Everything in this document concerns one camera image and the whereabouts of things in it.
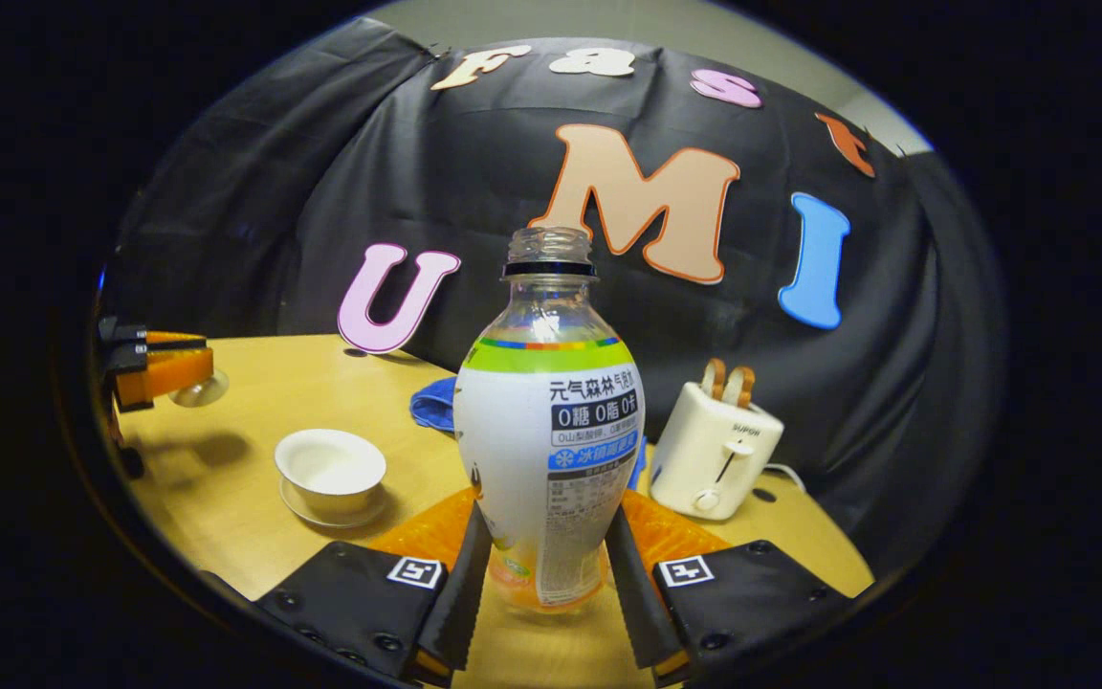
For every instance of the cream teacup lid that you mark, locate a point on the cream teacup lid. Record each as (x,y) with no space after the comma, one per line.
(199,390)

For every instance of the cream ceramic teacup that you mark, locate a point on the cream ceramic teacup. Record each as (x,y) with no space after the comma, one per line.
(331,474)

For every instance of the black backdrop cloth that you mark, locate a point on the black backdrop cloth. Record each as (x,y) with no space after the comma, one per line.
(321,191)

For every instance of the cream ceramic saucer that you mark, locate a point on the cream ceramic saucer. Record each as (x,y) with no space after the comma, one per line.
(321,517)

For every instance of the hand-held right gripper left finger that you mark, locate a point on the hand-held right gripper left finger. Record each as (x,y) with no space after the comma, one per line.
(465,593)

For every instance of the black round table grommet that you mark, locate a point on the black round table grommet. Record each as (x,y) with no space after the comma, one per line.
(764,495)

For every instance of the toast slice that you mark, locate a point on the toast slice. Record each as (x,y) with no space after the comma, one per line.
(739,387)
(713,379)

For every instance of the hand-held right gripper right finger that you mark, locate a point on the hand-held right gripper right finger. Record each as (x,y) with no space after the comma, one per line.
(632,593)

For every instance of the clear labelled water bottle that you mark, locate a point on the clear labelled water bottle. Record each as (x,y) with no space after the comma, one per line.
(541,450)

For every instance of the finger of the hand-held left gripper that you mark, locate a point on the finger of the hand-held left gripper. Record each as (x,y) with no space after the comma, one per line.
(168,375)
(149,339)

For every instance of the blue towel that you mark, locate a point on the blue towel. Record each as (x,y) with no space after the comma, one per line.
(434,404)

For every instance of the white toaster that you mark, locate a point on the white toaster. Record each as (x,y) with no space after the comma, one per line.
(709,455)

